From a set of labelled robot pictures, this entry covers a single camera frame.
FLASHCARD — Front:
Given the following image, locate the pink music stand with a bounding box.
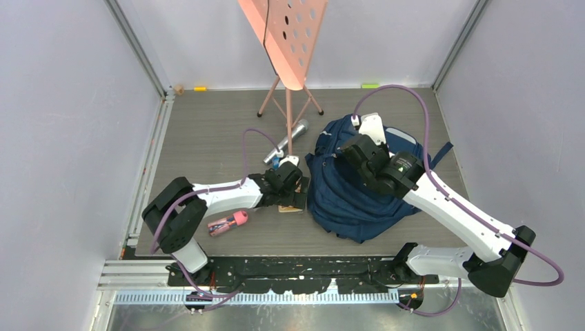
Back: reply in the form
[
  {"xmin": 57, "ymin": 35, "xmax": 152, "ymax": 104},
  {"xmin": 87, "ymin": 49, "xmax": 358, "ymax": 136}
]
[{"xmin": 238, "ymin": 0, "xmax": 328, "ymax": 154}]

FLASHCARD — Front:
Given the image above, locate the purple cable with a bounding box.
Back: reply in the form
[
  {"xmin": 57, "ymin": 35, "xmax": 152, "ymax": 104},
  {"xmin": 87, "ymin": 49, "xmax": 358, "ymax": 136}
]
[
  {"xmin": 150, "ymin": 128, "xmax": 282, "ymax": 312},
  {"xmin": 353, "ymin": 84, "xmax": 566, "ymax": 288}
]

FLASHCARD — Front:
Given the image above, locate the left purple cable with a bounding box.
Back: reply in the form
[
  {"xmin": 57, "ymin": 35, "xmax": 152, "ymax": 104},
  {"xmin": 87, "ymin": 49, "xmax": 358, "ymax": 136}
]
[{"xmin": 150, "ymin": 128, "xmax": 282, "ymax": 312}]

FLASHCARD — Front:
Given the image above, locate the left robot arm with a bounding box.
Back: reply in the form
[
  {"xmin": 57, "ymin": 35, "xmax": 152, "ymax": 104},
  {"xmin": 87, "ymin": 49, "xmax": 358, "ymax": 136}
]
[{"xmin": 141, "ymin": 161, "xmax": 310, "ymax": 285}]

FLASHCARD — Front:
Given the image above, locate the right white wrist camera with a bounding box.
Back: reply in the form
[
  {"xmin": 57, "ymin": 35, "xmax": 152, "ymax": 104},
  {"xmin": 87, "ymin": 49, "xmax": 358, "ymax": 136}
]
[{"xmin": 351, "ymin": 112, "xmax": 387, "ymax": 146}]

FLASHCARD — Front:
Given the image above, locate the small wooden block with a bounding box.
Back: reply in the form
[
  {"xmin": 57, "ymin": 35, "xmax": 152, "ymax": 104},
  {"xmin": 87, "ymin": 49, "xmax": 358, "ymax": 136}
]
[{"xmin": 173, "ymin": 84, "xmax": 185, "ymax": 96}]

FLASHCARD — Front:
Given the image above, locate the navy blue student backpack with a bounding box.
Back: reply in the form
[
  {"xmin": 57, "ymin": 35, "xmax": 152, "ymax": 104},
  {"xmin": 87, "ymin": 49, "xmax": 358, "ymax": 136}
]
[{"xmin": 304, "ymin": 114, "xmax": 454, "ymax": 244}]

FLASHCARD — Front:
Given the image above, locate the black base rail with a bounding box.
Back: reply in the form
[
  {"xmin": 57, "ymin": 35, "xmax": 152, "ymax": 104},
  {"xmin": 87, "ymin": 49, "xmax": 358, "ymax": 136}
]
[{"xmin": 191, "ymin": 256, "xmax": 439, "ymax": 294}]

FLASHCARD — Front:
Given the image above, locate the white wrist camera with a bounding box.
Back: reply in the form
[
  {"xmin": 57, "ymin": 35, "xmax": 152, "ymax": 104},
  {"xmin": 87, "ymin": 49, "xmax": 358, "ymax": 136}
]
[
  {"xmin": 272, "ymin": 150, "xmax": 299, "ymax": 167},
  {"xmin": 351, "ymin": 112, "xmax": 387, "ymax": 146}
]

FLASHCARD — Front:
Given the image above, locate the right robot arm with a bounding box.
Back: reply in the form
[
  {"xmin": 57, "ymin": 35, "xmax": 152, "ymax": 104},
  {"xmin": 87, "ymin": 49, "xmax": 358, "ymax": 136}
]
[{"xmin": 341, "ymin": 134, "xmax": 536, "ymax": 298}]

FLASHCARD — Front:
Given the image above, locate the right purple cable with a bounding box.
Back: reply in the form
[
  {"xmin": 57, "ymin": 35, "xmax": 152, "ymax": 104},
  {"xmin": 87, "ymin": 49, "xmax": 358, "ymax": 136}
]
[{"xmin": 353, "ymin": 84, "xmax": 566, "ymax": 288}]

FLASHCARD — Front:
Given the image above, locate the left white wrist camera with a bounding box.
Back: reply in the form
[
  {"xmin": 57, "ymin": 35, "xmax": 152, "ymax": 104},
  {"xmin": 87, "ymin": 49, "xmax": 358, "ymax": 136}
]
[{"xmin": 272, "ymin": 150, "xmax": 299, "ymax": 167}]

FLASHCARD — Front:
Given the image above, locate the silver microphone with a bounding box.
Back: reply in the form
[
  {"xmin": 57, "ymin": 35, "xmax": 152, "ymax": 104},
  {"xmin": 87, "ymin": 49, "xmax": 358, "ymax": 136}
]
[{"xmin": 263, "ymin": 119, "xmax": 309, "ymax": 165}]

